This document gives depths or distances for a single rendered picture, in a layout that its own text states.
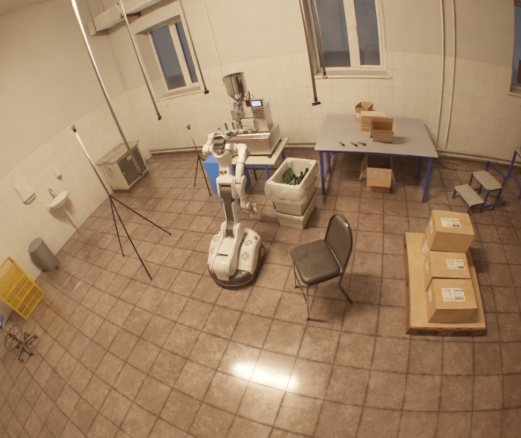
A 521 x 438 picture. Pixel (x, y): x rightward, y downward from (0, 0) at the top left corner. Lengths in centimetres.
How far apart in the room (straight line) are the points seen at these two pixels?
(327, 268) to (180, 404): 179
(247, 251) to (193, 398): 158
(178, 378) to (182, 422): 45
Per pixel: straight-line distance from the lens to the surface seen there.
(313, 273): 213
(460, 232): 265
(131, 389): 297
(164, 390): 276
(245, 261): 279
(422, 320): 257
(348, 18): 483
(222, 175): 267
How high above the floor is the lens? 234
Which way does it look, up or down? 40 degrees down
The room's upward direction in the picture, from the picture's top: 15 degrees counter-clockwise
